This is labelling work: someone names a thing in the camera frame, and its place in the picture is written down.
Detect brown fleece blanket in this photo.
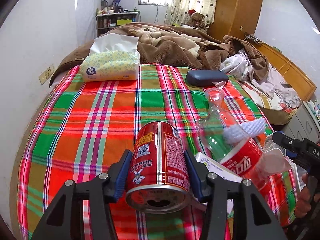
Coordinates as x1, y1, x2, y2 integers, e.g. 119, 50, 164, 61
49, 22, 270, 87

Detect green tissue pack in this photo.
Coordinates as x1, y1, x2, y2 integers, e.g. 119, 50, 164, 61
79, 33, 140, 82

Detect cluttered shelf unit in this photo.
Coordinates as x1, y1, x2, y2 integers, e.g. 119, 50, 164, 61
95, 11, 140, 37

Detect wooden wardrobe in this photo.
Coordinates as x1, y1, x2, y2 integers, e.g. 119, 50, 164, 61
208, 0, 263, 41

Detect floral bed mattress sheet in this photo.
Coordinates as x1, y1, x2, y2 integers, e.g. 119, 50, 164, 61
239, 81, 298, 126

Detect patterned curtain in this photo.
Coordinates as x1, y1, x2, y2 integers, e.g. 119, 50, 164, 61
164, 0, 217, 25

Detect teddy bear santa hat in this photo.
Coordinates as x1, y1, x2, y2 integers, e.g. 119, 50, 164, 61
185, 9, 206, 31

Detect strawberry milk carton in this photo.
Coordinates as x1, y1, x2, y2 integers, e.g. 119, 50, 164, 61
191, 152, 242, 216

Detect cola plastic bottle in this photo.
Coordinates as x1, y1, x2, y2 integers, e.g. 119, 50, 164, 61
196, 88, 270, 190

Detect plaid red green bedsheet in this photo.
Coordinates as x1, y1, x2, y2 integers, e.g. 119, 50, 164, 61
17, 64, 297, 239

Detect pink paper scrap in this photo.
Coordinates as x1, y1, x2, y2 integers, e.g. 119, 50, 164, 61
213, 81, 228, 89

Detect white floral pillow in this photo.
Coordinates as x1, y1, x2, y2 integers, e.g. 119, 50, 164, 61
220, 49, 253, 81

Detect person right hand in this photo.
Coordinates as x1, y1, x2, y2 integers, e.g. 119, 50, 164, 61
295, 185, 311, 218

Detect dark blue glasses case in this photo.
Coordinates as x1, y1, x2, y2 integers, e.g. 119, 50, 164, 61
185, 70, 229, 87

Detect white foam fruit net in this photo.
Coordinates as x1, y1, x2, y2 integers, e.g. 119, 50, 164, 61
222, 118, 266, 144

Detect pale pink crumpled clothes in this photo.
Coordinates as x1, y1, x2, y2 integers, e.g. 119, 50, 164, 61
243, 64, 302, 108

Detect wall power socket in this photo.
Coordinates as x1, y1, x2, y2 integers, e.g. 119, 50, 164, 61
39, 64, 55, 85

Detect wooden headboard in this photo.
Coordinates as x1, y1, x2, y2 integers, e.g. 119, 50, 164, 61
253, 42, 317, 101

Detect grey bedside drawer cabinet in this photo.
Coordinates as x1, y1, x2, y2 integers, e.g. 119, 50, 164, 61
282, 101, 320, 144

